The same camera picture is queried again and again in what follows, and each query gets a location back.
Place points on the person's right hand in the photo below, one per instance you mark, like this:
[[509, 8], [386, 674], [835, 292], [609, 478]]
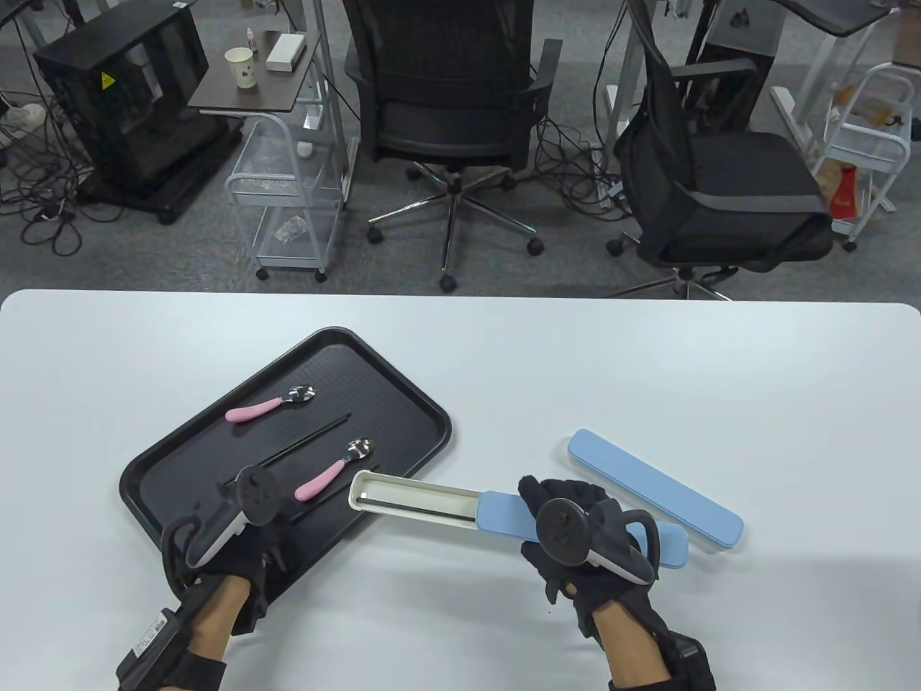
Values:
[[568, 489]]

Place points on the person's left hand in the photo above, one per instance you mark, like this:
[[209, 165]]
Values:
[[252, 554]]

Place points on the black white handheld controller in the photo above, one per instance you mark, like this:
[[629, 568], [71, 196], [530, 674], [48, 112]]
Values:
[[565, 533], [260, 497]]

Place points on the blue lunch box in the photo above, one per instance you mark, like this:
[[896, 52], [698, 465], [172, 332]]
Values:
[[507, 518], [669, 500]]

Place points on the person's left forearm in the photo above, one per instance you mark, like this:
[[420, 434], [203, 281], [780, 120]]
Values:
[[216, 619]]

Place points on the person's right forearm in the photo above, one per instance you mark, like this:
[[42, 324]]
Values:
[[637, 651]]

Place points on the black plastic tray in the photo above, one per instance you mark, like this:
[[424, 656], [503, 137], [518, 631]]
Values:
[[388, 403]]

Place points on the white floor power strip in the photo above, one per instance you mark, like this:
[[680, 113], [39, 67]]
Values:
[[608, 191]]

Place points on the clear plastic bag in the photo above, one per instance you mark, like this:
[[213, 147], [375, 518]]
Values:
[[290, 230]]

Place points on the black office chair grey armrests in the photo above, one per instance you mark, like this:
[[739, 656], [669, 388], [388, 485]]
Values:
[[734, 180]]

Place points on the black mesh office chair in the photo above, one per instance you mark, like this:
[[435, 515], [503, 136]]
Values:
[[446, 122]]

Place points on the red packet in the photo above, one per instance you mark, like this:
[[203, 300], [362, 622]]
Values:
[[843, 194]]

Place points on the brown paper bag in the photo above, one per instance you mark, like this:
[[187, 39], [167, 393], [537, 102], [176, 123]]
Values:
[[829, 180]]

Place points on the black computer case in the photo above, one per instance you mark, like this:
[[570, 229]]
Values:
[[144, 122]]

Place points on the white metal basket cart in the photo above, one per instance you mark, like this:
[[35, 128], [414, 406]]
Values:
[[867, 152]]

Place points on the brown top side table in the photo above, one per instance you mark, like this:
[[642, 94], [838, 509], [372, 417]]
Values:
[[252, 86]]

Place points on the white paper cup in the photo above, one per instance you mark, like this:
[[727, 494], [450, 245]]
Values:
[[241, 68]]

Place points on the grey black computer tower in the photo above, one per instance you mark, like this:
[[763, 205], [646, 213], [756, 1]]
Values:
[[752, 36]]

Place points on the white rectangular box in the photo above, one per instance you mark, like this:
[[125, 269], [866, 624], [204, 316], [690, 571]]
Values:
[[286, 52]]

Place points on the dark grey desktop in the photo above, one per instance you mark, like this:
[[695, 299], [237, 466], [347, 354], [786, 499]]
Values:
[[842, 18]]

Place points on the black wrist camera unit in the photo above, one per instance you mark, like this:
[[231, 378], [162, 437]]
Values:
[[147, 648], [687, 662]]

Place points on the white desk frame foot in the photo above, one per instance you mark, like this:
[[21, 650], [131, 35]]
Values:
[[784, 104]]

